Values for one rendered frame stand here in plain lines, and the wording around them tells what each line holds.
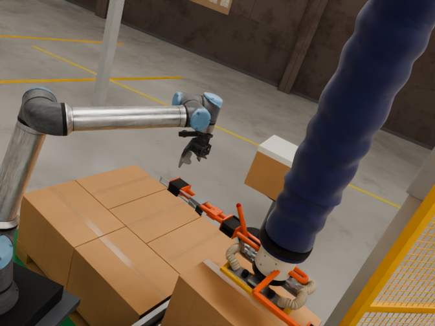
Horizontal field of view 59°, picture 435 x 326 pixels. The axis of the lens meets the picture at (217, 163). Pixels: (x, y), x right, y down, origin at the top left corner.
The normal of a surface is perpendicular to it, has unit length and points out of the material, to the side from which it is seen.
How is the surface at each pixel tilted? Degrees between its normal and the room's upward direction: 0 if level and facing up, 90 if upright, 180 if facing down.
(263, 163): 90
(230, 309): 0
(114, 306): 90
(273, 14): 90
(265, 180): 90
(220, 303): 0
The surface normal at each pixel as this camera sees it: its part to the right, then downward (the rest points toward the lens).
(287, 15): -0.32, 0.35
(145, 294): 0.30, -0.84
